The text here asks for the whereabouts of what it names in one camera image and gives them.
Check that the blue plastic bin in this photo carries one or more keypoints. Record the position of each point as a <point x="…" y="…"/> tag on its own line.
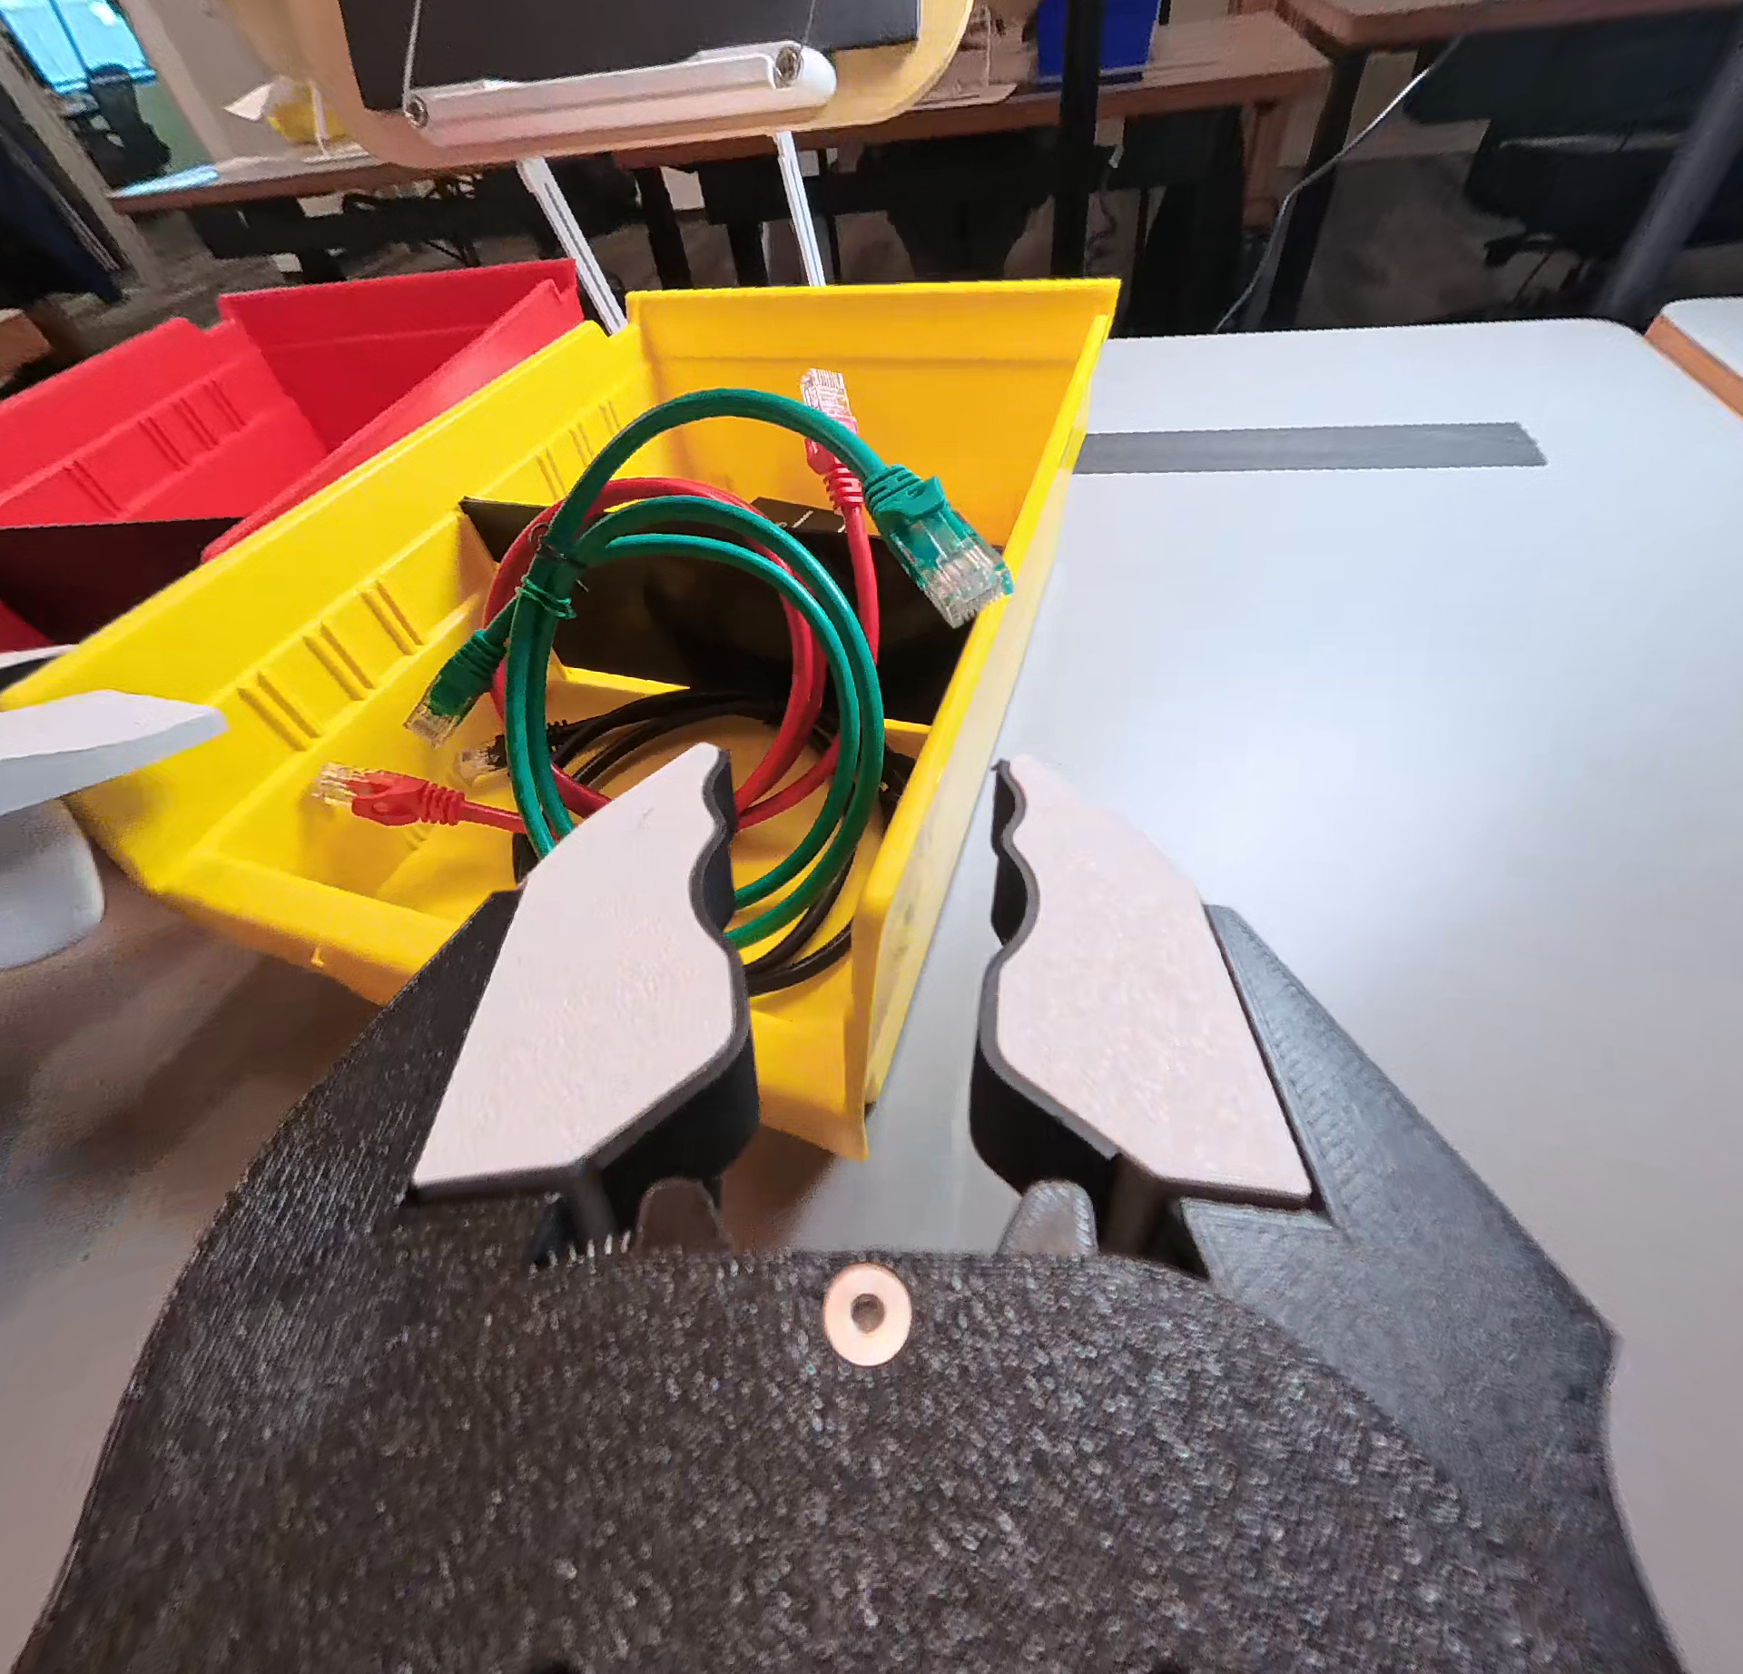
<point x="1096" y="26"/>

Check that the yellow plastic bin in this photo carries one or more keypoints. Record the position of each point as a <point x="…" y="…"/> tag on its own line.
<point x="341" y="641"/>

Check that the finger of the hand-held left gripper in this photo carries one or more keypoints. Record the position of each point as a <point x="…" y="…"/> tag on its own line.
<point x="96" y="736"/>

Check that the white board stand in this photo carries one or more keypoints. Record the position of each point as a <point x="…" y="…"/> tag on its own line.
<point x="627" y="89"/>

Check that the red plastic bin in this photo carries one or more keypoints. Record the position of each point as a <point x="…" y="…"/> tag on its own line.
<point x="177" y="421"/>

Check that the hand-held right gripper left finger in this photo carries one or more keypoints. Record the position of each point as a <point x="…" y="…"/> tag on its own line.
<point x="600" y="1008"/>

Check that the grey tape strip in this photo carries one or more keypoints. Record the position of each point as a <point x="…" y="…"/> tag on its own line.
<point x="1308" y="448"/>

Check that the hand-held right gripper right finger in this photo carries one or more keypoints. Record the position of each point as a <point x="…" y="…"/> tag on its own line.
<point x="1131" y="1022"/>

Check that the black bin divider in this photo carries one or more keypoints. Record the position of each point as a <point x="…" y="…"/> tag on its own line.
<point x="96" y="573"/>

